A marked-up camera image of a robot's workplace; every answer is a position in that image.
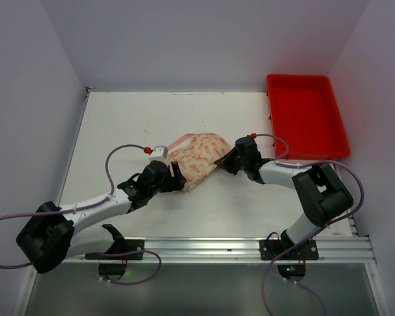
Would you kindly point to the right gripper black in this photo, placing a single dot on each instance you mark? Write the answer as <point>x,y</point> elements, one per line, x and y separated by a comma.
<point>235,159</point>

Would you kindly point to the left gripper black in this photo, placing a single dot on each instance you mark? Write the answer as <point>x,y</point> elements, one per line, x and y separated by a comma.
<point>176,176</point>

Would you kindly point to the floral mesh laundry bag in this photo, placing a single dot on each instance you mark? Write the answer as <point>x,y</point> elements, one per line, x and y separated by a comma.
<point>195,155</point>

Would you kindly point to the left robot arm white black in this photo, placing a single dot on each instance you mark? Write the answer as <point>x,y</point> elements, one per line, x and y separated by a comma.
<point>51,235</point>

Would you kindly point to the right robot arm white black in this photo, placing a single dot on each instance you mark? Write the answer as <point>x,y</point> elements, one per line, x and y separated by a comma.
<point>321,193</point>

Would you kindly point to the red plastic tray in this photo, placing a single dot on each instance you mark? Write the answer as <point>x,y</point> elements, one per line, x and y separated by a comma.
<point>305,116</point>

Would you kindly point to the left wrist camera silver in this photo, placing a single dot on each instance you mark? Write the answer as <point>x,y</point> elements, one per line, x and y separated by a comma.
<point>158,153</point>

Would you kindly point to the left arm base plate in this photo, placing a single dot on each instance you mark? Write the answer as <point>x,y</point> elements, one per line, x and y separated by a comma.
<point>121,250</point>

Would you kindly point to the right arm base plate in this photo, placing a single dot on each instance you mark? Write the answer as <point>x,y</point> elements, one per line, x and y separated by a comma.
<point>275,244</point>

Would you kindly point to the aluminium front rail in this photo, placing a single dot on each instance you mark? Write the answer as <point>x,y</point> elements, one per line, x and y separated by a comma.
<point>195,250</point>

